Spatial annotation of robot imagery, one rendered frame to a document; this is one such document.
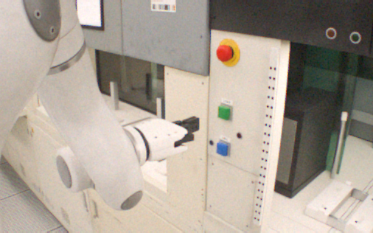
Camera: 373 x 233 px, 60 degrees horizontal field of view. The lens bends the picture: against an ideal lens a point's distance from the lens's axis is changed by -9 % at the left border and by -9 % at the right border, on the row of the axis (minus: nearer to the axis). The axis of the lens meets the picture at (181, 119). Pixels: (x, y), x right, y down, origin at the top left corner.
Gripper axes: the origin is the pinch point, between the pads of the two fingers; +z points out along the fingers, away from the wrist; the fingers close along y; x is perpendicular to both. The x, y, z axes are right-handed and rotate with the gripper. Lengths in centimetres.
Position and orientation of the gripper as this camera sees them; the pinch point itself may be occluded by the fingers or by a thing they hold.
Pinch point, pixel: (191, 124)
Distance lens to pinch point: 80.5
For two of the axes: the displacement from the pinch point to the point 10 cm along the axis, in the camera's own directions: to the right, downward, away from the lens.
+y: 6.9, 2.7, -6.7
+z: 7.3, -2.6, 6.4
